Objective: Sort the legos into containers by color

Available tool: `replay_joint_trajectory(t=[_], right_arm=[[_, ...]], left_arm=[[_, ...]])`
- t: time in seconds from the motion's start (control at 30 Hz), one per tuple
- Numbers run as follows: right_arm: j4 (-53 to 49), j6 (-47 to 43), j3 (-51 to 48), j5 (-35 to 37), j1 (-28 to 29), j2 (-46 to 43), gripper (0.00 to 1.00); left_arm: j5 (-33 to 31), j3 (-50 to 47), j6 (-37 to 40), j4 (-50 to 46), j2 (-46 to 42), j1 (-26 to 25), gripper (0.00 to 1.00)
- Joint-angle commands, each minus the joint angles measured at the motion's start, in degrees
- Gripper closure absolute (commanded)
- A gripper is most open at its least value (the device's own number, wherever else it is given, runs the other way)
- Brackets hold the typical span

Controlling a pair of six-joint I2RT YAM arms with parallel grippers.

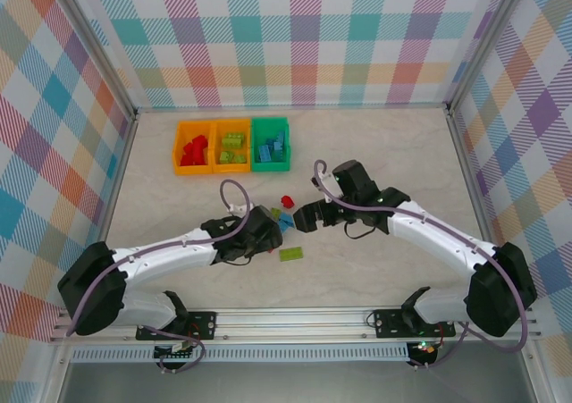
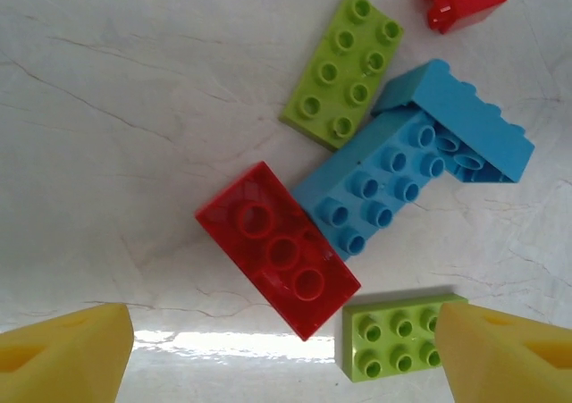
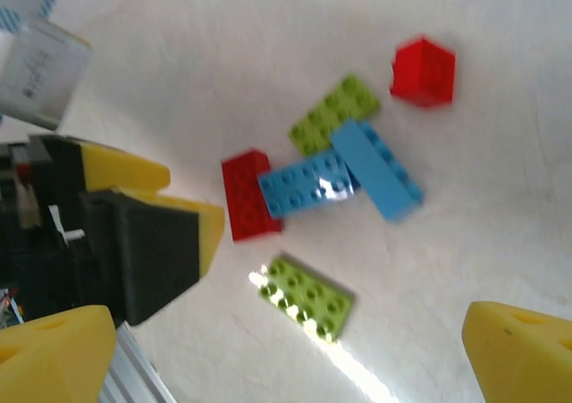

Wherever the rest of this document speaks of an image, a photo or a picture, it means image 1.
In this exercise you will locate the long red lego brick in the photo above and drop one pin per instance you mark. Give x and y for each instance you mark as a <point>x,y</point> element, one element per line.
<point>197,157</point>

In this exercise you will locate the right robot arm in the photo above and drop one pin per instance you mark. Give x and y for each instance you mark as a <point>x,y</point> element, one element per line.
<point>500,296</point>

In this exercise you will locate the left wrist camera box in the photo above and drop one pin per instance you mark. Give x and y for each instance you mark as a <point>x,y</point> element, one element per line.
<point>235,207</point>

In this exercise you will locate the large blue lego brick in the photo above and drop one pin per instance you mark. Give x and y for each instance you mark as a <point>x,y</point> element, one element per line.
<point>263,153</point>

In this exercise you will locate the aluminium side base rail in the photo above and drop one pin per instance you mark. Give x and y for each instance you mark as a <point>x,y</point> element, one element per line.
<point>124,153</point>
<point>470,175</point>

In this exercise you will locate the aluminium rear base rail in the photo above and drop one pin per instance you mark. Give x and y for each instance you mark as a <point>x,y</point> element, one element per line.
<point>290,108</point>

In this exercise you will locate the small blue lego brick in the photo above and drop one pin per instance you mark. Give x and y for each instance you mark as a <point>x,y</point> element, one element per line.
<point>270,142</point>

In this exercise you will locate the orange plastic bin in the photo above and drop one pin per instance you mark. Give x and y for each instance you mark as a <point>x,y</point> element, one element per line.
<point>230,168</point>
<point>179,168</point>

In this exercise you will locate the small red lego cube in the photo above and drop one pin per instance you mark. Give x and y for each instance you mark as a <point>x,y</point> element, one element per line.
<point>287,202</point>

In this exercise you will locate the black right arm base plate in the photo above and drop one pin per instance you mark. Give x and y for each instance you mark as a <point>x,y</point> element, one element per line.
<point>389,324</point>

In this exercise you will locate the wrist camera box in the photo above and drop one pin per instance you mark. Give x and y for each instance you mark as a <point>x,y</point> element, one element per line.
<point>326,182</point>
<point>235,207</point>

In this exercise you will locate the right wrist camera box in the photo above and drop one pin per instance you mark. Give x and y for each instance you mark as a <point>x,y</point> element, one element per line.
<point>326,182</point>

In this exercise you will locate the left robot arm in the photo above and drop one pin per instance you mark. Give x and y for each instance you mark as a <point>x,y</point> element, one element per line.
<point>89,287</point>

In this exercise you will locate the lime green lego brick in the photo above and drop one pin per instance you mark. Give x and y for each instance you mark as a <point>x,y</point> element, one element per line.
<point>241,138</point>
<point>240,158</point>
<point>230,141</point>
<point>225,156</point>
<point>276,212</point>

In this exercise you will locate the aluminium frame post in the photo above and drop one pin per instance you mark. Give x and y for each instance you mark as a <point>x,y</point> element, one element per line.
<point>96,47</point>
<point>56,376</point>
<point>536,371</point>
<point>488,41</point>

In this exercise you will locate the small red lego brick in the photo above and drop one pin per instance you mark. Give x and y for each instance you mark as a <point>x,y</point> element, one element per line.
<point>190,147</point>

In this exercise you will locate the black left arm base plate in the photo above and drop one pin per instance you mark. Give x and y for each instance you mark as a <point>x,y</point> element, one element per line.
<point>205,324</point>

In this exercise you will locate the green plastic bin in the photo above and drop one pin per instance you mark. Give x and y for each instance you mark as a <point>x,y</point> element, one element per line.
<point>268,167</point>

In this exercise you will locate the flat lime green lego plate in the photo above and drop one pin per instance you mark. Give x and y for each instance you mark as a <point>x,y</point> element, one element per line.
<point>291,254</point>

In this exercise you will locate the wide aluminium mounting rail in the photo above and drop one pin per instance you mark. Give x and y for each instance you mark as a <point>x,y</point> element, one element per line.
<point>290,322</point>

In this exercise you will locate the aluminium lower frame post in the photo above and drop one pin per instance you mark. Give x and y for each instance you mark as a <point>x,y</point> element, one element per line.
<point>536,371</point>
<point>56,376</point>

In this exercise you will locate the square red lego brick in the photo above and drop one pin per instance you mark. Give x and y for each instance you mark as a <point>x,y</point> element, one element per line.
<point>184,159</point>

